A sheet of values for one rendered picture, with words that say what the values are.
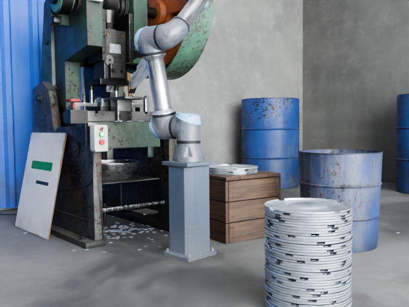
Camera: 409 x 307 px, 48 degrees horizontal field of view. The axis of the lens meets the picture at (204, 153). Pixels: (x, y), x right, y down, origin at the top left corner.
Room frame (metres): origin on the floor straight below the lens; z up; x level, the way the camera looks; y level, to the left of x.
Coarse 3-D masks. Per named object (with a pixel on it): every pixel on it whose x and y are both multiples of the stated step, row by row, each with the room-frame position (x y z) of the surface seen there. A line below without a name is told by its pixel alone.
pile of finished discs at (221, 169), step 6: (210, 168) 2.58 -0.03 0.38; (216, 168) 2.54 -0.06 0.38; (222, 168) 2.59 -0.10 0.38; (228, 168) 2.59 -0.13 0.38; (234, 168) 2.58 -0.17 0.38; (240, 168) 2.58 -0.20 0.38; (246, 168) 2.52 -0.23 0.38; (252, 168) 2.55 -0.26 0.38; (222, 174) 2.52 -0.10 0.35; (228, 174) 2.51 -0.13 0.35; (234, 174) 2.51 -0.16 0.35; (240, 174) 2.51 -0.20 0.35
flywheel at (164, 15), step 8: (152, 0) 3.05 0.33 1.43; (160, 0) 2.98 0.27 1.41; (168, 0) 2.92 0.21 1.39; (176, 0) 2.86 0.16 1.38; (160, 8) 2.93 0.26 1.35; (168, 8) 2.92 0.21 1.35; (176, 8) 2.86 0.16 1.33; (160, 16) 2.93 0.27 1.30; (168, 16) 2.92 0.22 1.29; (152, 24) 2.99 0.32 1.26; (176, 48) 2.80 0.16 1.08; (168, 56) 2.87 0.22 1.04; (168, 64) 2.88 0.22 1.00
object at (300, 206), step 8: (272, 200) 1.66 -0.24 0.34; (280, 200) 1.69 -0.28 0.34; (288, 200) 1.68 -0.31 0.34; (296, 200) 1.68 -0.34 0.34; (304, 200) 1.68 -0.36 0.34; (312, 200) 1.68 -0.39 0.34; (320, 200) 1.68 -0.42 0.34; (328, 200) 1.67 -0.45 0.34; (336, 200) 1.64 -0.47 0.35; (272, 208) 1.53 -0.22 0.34; (280, 208) 1.52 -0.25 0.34; (288, 208) 1.52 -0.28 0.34; (296, 208) 1.52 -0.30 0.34; (304, 208) 1.51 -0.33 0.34; (312, 208) 1.50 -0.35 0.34; (320, 208) 1.51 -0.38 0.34; (328, 208) 1.52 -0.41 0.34; (336, 208) 1.51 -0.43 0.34; (344, 208) 1.51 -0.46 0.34
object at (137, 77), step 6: (144, 60) 2.40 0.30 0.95; (138, 66) 2.37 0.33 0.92; (144, 66) 2.50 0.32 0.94; (138, 72) 2.44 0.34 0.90; (144, 72) 2.57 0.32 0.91; (132, 78) 2.41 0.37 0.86; (138, 78) 2.51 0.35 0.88; (144, 78) 2.63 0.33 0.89; (132, 84) 2.47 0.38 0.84; (138, 84) 2.59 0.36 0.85
